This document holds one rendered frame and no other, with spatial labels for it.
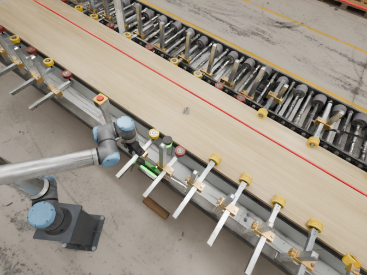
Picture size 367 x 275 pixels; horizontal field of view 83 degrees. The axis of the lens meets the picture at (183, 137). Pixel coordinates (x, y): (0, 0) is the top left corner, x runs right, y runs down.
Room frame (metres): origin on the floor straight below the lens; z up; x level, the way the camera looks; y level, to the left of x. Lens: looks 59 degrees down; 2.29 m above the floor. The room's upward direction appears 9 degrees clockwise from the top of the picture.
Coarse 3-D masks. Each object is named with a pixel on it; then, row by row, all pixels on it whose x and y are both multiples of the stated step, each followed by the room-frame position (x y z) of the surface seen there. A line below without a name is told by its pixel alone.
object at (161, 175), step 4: (176, 156) 0.69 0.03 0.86; (172, 160) 0.65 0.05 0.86; (176, 160) 0.66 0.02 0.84; (168, 164) 0.61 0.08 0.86; (172, 164) 0.62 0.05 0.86; (164, 172) 0.54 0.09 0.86; (160, 176) 0.51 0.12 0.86; (156, 180) 0.48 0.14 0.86; (160, 180) 0.49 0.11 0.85; (152, 184) 0.44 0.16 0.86; (156, 184) 0.45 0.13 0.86; (148, 188) 0.41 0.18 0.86; (152, 188) 0.42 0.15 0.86; (148, 192) 0.39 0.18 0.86; (144, 196) 0.35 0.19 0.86
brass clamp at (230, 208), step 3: (219, 198) 0.40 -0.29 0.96; (222, 198) 0.40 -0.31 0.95; (219, 201) 0.37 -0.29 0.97; (222, 201) 0.38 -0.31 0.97; (219, 204) 0.36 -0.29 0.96; (231, 204) 0.37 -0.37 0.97; (222, 207) 0.34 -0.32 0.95; (225, 207) 0.34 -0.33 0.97; (228, 207) 0.34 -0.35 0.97; (231, 207) 0.35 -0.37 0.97; (234, 207) 0.35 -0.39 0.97; (237, 207) 0.35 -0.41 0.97; (228, 210) 0.33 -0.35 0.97; (231, 210) 0.33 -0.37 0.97; (237, 210) 0.34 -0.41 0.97; (231, 213) 0.31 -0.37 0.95; (234, 213) 0.31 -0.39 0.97
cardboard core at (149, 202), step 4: (148, 196) 0.56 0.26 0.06; (144, 200) 0.51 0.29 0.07; (148, 200) 0.51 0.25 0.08; (152, 200) 0.52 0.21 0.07; (148, 204) 0.48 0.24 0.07; (152, 204) 0.48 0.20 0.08; (156, 204) 0.49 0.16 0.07; (152, 208) 0.44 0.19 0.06; (156, 208) 0.45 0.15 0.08; (160, 208) 0.45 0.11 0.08; (156, 212) 0.42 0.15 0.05; (160, 212) 0.42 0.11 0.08; (164, 212) 0.42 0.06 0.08; (168, 212) 0.43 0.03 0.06; (164, 216) 0.39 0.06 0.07
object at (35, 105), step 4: (68, 80) 1.29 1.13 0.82; (72, 80) 1.30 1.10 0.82; (64, 84) 1.24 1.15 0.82; (68, 84) 1.26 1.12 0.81; (60, 88) 1.18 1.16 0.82; (64, 88) 1.21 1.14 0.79; (52, 92) 1.13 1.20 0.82; (44, 96) 1.07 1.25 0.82; (48, 96) 1.08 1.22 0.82; (52, 96) 1.10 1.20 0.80; (40, 100) 1.02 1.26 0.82; (44, 100) 1.03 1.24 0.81; (32, 104) 0.97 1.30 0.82; (36, 104) 0.97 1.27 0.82; (40, 104) 0.99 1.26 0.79; (32, 108) 0.93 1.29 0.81
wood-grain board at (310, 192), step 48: (48, 0) 2.37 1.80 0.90; (48, 48) 1.58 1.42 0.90; (96, 48) 1.69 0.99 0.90; (144, 48) 1.81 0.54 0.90; (144, 96) 1.18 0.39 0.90; (192, 96) 1.27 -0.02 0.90; (192, 144) 0.79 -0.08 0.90; (240, 144) 0.86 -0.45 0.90; (288, 144) 0.94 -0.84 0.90; (288, 192) 0.54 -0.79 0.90; (336, 192) 0.60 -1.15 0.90; (336, 240) 0.27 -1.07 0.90
